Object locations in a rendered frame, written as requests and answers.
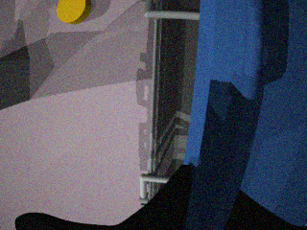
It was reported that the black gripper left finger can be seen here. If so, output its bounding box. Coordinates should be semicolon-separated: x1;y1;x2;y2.
15;165;193;230

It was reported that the yellow short cylinder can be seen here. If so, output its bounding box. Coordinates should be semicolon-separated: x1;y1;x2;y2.
57;0;92;24

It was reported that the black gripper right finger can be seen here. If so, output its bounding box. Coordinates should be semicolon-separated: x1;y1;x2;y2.
224;189;307;230

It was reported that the blue plastic tray with wire bars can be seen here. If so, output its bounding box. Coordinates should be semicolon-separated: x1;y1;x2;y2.
183;0;307;230

